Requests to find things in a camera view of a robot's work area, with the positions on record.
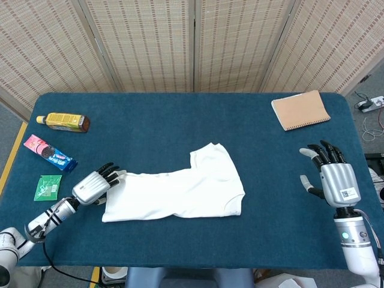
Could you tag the green sachet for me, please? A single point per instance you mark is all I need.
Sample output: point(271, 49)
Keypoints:
point(48, 187)

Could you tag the white T-shirt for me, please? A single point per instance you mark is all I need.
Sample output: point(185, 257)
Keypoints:
point(174, 195)

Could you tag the white bag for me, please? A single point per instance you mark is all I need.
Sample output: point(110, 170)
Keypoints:
point(378, 186)

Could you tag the yellow label tea bottle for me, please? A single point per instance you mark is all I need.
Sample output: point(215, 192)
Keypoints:
point(63, 120)

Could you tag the woven folding screen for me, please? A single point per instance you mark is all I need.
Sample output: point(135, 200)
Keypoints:
point(150, 45)

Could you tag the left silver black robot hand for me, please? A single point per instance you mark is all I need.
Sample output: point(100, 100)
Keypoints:
point(90, 189)

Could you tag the white cup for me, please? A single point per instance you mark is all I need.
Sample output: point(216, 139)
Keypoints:
point(114, 273)

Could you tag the white power strip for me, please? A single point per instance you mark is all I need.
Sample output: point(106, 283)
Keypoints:
point(373, 103)

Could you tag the black box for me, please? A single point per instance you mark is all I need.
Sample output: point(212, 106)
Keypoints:
point(376, 160)

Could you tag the white paper sheet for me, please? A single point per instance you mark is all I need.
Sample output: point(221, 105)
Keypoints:
point(288, 282)

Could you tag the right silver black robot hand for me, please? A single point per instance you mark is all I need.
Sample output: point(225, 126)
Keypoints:
point(340, 183)

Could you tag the pink blue cookie package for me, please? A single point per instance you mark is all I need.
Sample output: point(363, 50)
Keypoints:
point(49, 153)

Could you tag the blue grey seat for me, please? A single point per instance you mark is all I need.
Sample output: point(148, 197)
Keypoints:
point(186, 277)

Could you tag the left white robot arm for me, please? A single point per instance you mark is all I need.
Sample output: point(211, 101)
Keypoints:
point(48, 219)

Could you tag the brown spiral notebook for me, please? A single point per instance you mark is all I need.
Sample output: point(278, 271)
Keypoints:
point(300, 109)

